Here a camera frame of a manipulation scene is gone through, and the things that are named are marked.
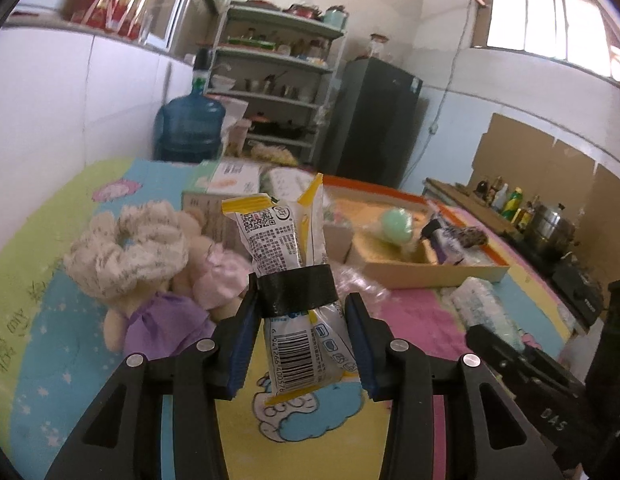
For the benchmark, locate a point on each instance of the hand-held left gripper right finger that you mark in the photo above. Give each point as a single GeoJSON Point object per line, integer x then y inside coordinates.
{"type": "Point", "coordinates": [362, 355]}

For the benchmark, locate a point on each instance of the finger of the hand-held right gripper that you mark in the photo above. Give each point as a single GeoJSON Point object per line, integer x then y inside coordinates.
{"type": "Point", "coordinates": [514, 360]}

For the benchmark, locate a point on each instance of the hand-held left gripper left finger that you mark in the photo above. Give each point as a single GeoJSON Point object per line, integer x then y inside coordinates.
{"type": "Point", "coordinates": [240, 355]}

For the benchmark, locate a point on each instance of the floral pocket tissue pack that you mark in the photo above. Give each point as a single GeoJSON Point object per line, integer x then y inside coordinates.
{"type": "Point", "coordinates": [482, 310]}

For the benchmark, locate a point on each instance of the teddy bear purple dress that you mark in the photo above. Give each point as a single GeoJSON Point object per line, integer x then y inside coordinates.
{"type": "Point", "coordinates": [160, 320]}

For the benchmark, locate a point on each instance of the teddy bear pink dress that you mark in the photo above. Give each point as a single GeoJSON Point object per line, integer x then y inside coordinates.
{"type": "Point", "coordinates": [215, 270]}

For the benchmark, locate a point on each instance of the orange rimmed cardboard box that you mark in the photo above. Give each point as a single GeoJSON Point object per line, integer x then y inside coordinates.
{"type": "Point", "coordinates": [384, 265]}

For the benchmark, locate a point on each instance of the yellow white snack packet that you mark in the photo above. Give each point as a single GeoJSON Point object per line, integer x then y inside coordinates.
{"type": "Point", "coordinates": [280, 240]}

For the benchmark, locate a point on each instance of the leopard print scrunchie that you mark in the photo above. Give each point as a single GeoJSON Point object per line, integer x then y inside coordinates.
{"type": "Point", "coordinates": [469, 237]}

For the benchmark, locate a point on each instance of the mint green plush ball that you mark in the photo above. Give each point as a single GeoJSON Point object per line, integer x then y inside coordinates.
{"type": "Point", "coordinates": [397, 225]}

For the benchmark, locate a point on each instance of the fluffy white scrunchie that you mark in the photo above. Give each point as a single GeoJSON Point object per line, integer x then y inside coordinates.
{"type": "Point", "coordinates": [120, 255]}

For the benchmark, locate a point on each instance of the black induction cooker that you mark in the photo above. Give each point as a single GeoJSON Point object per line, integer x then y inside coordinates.
{"type": "Point", "coordinates": [532, 250]}

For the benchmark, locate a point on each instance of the steel steamer pot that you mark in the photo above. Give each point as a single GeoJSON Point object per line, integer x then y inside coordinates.
{"type": "Point", "coordinates": [552, 227]}

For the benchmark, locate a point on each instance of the white plastic bottle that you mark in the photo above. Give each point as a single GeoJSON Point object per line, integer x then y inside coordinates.
{"type": "Point", "coordinates": [500, 199]}

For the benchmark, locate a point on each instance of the wooden cutting board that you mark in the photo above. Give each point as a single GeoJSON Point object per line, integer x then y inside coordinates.
{"type": "Point", "coordinates": [464, 200]}

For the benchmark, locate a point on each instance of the white green tissue box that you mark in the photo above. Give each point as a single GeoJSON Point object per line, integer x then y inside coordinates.
{"type": "Point", "coordinates": [220, 185]}

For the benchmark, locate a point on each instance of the dark sauce bottle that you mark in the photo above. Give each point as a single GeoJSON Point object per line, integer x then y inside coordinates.
{"type": "Point", "coordinates": [483, 189]}

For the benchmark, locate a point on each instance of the green floral tissue box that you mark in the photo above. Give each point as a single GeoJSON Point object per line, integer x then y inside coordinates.
{"type": "Point", "coordinates": [285, 180]}

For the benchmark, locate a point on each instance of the striped cartoon tablecloth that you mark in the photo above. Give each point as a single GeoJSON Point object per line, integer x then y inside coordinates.
{"type": "Point", "coordinates": [50, 285]}

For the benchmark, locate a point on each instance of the yellow plastic bag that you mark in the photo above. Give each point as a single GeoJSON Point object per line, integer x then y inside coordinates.
{"type": "Point", "coordinates": [272, 154]}

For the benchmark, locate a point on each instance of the blue water jug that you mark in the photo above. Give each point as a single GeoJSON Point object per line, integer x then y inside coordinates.
{"type": "Point", "coordinates": [190, 127]}

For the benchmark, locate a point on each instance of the red lidded black pot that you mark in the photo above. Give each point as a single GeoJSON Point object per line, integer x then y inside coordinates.
{"type": "Point", "coordinates": [262, 122]}

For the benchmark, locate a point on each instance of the dark grey refrigerator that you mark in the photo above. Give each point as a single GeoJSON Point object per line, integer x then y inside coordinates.
{"type": "Point", "coordinates": [374, 120]}

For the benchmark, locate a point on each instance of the white ceramic bowl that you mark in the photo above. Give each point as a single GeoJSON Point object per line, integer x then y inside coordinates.
{"type": "Point", "coordinates": [222, 82]}

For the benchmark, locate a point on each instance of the black white water pump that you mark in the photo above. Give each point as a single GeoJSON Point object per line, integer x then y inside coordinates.
{"type": "Point", "coordinates": [202, 67]}

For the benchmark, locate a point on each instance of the grey metal shelf rack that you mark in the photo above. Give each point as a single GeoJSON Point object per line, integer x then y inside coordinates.
{"type": "Point", "coordinates": [335, 60]}

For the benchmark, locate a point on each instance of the glass jar red lid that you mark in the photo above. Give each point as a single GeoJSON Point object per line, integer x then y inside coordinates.
{"type": "Point", "coordinates": [378, 46]}

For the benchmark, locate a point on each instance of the green tray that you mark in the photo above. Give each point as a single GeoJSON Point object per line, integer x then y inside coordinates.
{"type": "Point", "coordinates": [250, 41]}

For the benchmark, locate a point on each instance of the teal enamel pot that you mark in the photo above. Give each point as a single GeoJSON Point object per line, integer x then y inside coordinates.
{"type": "Point", "coordinates": [336, 17]}

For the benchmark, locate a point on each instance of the high barred window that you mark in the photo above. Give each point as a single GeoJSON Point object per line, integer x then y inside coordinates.
{"type": "Point", "coordinates": [549, 15]}

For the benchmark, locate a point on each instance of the red cooking pot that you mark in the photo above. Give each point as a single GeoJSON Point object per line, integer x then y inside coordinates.
{"type": "Point", "coordinates": [302, 11]}

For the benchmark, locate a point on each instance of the cardboard wall sheet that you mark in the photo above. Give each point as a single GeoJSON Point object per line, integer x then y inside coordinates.
{"type": "Point", "coordinates": [549, 160]}

